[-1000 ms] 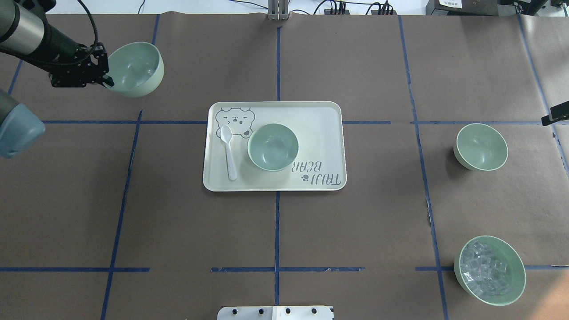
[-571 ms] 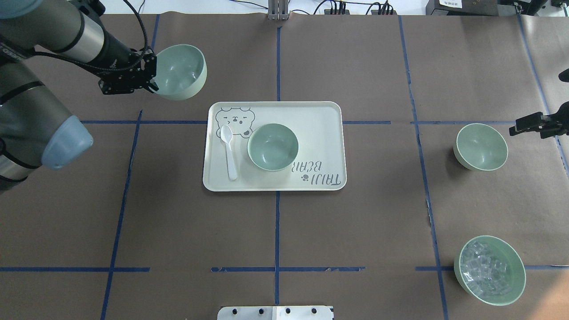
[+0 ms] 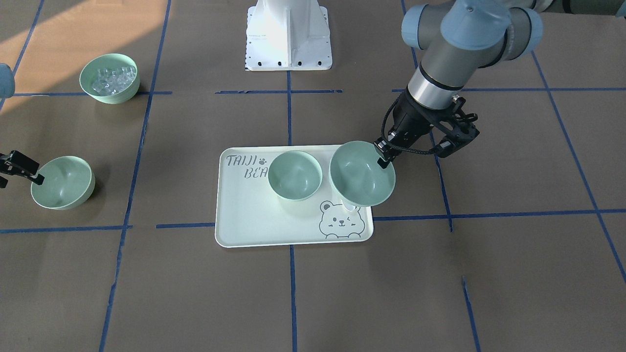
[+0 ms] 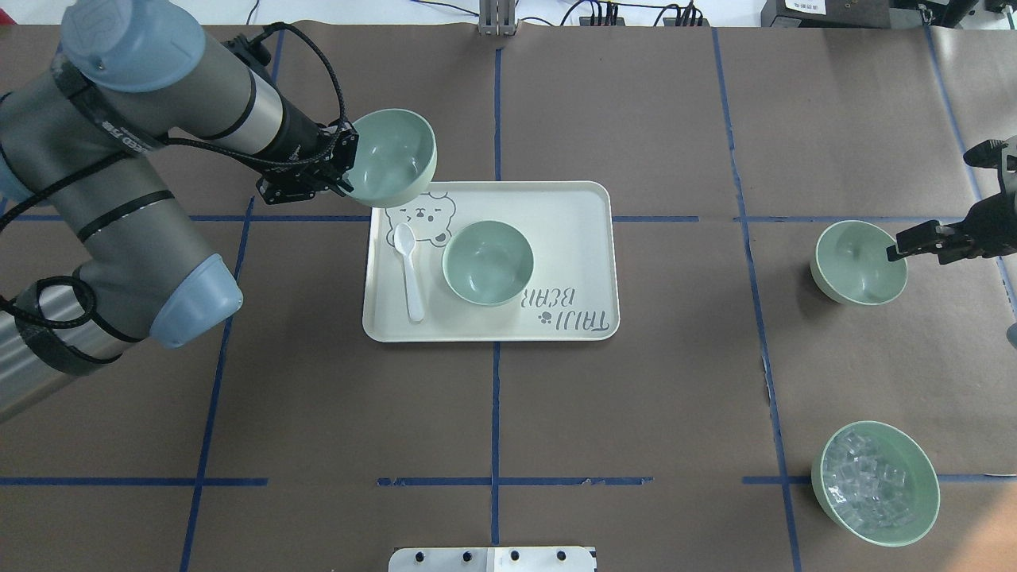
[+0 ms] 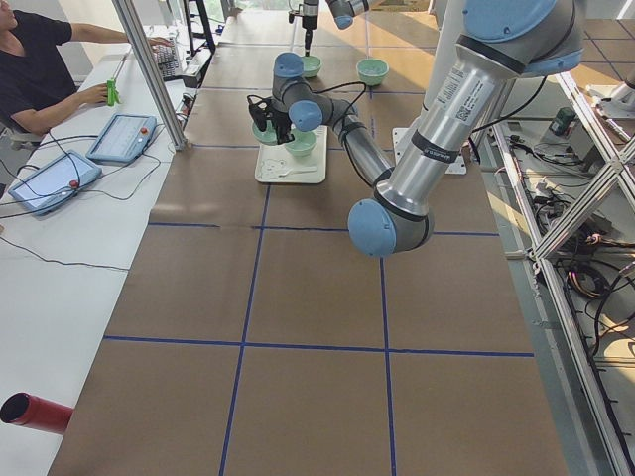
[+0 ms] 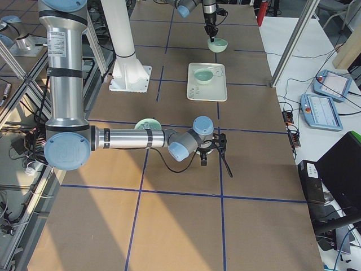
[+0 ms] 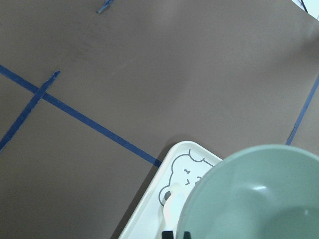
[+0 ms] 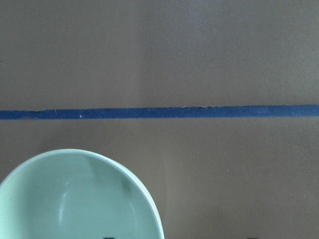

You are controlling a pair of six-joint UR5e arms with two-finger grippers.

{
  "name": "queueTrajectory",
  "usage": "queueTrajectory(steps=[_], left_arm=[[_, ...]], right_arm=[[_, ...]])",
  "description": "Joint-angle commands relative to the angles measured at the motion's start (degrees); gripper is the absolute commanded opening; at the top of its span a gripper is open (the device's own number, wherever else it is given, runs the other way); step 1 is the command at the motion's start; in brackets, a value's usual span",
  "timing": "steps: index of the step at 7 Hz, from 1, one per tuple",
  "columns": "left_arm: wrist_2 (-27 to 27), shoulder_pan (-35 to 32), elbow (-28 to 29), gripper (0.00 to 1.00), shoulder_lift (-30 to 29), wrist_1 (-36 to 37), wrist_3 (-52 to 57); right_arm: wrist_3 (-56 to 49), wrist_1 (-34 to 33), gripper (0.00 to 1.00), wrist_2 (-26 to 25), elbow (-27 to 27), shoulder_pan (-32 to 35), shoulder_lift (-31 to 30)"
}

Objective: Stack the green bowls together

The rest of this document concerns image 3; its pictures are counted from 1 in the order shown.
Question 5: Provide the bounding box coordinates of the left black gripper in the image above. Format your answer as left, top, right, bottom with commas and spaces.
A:
374, 92, 432, 169

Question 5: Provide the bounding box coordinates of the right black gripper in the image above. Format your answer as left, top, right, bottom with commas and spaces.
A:
0, 150, 45, 185

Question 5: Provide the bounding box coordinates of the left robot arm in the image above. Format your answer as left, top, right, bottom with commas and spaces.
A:
374, 0, 625, 169

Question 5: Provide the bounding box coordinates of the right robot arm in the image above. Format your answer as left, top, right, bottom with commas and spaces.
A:
0, 63, 45, 185

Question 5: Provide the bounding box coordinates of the white plastic spoon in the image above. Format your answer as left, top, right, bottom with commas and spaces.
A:
341, 200, 359, 212

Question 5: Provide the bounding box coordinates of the green bowl on tray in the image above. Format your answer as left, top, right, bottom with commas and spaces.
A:
268, 150, 323, 202

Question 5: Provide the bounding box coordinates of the green bowl with ice cubes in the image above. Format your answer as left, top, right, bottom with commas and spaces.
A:
79, 53, 140, 105

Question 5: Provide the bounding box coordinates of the pale green bear tray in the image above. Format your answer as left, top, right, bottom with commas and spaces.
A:
215, 145, 374, 248

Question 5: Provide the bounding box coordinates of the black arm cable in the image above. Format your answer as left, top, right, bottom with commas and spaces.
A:
380, 98, 441, 156

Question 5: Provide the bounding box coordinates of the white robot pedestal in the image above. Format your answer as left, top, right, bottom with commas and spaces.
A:
245, 0, 333, 71

